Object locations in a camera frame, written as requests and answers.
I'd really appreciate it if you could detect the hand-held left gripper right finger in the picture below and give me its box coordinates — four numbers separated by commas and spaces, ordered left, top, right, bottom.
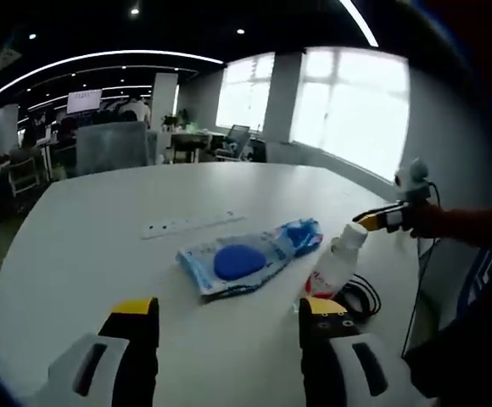
299, 296, 440, 407

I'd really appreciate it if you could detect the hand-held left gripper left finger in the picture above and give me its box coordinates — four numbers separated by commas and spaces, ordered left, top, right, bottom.
46, 298, 160, 407

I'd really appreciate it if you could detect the clear water bottle red label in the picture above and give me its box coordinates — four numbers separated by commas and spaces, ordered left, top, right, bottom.
304, 222, 368, 300

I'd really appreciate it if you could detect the light blue wet wipes pack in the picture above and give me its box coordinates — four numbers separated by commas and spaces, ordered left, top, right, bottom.
176, 231, 292, 300

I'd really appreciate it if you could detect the white table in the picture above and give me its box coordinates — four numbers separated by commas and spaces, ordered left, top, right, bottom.
0, 160, 421, 407

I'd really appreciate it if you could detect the large bright window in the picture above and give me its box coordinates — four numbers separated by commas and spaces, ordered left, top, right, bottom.
292, 48, 411, 183

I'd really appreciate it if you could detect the white built-in power strip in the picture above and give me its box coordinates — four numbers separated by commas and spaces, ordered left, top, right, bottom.
140, 210, 246, 241

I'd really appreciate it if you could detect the person's dark blue clothing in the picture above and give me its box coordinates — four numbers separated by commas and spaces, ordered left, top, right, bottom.
402, 241, 492, 399

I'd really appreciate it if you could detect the black office chair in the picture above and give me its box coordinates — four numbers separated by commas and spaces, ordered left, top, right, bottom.
215, 125, 251, 162

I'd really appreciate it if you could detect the straight ceiling light strip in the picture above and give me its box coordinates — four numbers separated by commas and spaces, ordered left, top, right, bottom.
339, 0, 379, 47

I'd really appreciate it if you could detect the window with blinds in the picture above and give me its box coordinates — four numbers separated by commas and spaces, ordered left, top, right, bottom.
215, 53, 276, 132

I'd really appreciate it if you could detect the wooden desk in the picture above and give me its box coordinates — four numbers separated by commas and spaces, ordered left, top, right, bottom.
171, 131, 226, 164

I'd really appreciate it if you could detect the grey desk partition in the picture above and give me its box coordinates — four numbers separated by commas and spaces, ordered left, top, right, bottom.
75, 120, 148, 177

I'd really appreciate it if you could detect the white chair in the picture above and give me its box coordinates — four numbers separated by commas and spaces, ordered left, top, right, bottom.
10, 156, 42, 196

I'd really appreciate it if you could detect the green potted plant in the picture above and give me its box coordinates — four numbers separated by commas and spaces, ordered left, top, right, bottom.
161, 109, 190, 131

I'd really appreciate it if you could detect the curved ceiling light strip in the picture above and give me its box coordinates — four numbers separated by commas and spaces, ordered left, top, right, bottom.
0, 50, 225, 114

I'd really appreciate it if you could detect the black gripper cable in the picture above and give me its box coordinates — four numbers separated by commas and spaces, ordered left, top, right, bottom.
400, 181, 442, 355

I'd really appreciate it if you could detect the wall screen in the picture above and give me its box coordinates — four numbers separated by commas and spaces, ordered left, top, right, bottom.
66, 88, 103, 114

